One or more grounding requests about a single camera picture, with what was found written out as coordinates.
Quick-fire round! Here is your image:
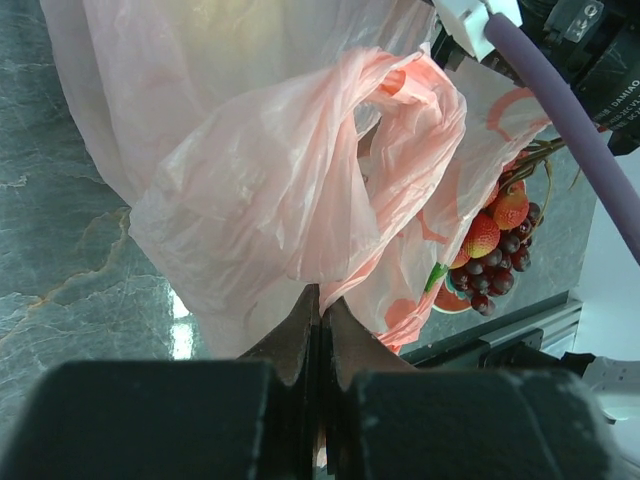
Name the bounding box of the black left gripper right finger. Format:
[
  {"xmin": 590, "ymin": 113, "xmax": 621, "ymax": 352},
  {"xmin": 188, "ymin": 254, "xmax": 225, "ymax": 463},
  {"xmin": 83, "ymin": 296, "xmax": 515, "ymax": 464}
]
[{"xmin": 323, "ymin": 301, "xmax": 629, "ymax": 479}]

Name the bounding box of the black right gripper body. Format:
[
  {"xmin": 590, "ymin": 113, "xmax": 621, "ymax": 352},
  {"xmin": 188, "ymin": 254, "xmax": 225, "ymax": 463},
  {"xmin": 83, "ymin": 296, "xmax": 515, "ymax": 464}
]
[{"xmin": 429, "ymin": 0, "xmax": 640, "ymax": 156}]

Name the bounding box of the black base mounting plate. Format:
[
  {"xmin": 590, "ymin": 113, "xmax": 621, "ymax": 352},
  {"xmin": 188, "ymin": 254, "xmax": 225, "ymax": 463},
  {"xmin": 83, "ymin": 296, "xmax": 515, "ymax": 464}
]
[{"xmin": 405, "ymin": 328, "xmax": 596, "ymax": 377}]

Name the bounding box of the red fake cherry bunch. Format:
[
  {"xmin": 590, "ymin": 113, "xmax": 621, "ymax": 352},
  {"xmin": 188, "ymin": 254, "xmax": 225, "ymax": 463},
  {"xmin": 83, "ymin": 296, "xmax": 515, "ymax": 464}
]
[{"xmin": 450, "ymin": 138, "xmax": 566, "ymax": 269}]

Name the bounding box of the aluminium frame rail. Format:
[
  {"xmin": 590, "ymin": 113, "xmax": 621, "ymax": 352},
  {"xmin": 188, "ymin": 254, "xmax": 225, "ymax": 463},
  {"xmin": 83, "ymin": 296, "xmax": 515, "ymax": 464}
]
[{"xmin": 401, "ymin": 292, "xmax": 583, "ymax": 364}]

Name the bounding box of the pink plastic bag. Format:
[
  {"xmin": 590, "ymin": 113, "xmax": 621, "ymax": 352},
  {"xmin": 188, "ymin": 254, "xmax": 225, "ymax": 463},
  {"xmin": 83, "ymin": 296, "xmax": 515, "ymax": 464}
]
[{"xmin": 38, "ymin": 0, "xmax": 559, "ymax": 359}]

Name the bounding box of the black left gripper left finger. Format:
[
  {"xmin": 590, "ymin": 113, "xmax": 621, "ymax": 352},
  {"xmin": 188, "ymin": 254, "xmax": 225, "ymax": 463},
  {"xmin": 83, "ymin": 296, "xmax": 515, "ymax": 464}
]
[{"xmin": 1, "ymin": 285, "xmax": 319, "ymax": 479}]

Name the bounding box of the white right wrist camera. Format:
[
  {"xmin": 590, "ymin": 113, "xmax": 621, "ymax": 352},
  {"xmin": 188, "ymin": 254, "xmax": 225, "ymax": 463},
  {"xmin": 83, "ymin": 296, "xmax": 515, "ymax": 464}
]
[{"xmin": 432, "ymin": 0, "xmax": 522, "ymax": 61}]

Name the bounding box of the dark red fake grape bunch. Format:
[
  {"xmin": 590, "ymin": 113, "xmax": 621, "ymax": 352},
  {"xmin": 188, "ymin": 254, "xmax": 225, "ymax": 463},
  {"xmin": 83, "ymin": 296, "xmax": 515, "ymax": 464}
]
[{"xmin": 444, "ymin": 231, "xmax": 533, "ymax": 317}]

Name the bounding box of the red and teal floral plate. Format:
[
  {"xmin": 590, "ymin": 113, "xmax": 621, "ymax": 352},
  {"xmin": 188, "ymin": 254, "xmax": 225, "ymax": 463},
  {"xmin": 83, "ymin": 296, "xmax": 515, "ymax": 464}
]
[{"xmin": 433, "ymin": 282, "xmax": 472, "ymax": 315}]

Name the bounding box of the yellow fake mango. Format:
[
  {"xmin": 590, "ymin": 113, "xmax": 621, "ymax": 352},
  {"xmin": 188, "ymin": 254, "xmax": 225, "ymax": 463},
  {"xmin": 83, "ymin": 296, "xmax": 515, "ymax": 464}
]
[{"xmin": 187, "ymin": 1, "xmax": 289, "ymax": 88}]

